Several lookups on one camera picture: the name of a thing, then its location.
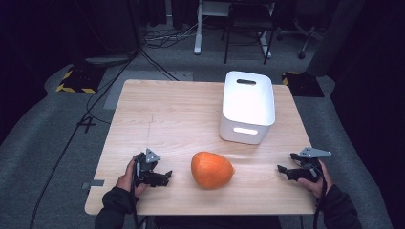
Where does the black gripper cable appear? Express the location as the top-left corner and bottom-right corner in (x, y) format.
(130, 158), (141, 229)
(312, 173), (330, 229)

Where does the office chair wheeled base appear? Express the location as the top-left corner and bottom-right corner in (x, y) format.
(276, 17), (323, 61)

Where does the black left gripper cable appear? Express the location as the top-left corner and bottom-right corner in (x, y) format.
(130, 158), (141, 229)

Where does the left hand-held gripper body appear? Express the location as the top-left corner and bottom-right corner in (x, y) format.
(133, 148), (161, 188)

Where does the grey curtain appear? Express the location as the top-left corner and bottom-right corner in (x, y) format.
(305, 0), (366, 78)

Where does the long black floor cable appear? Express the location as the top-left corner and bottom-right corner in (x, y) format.
(29, 47), (180, 229)

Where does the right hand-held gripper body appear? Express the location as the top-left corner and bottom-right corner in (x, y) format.
(286, 146), (332, 184)

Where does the black metal chair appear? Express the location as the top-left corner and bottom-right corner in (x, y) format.
(221, 1), (277, 66)

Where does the black yellow striped base plate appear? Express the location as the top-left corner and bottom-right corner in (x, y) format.
(55, 65), (107, 94)
(281, 71), (326, 98)

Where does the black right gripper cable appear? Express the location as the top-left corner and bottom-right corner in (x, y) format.
(312, 173), (330, 229)

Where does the white plastic storage bin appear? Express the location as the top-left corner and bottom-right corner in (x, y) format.
(219, 71), (277, 146)

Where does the grey tape strip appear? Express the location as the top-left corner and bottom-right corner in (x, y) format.
(81, 178), (106, 191)

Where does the white desk frame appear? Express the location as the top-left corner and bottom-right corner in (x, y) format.
(193, 0), (275, 60)

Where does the person's right hand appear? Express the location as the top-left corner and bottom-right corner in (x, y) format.
(297, 158), (334, 200)

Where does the black stand with round base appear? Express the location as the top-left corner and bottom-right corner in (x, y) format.
(83, 0), (141, 67)

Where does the black tape cross mark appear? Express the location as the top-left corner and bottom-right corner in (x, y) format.
(76, 115), (96, 135)

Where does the bundle of floor cables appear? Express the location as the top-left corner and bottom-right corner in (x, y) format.
(142, 18), (200, 50)

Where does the person's left hand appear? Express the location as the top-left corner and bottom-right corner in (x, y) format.
(115, 156), (148, 198)

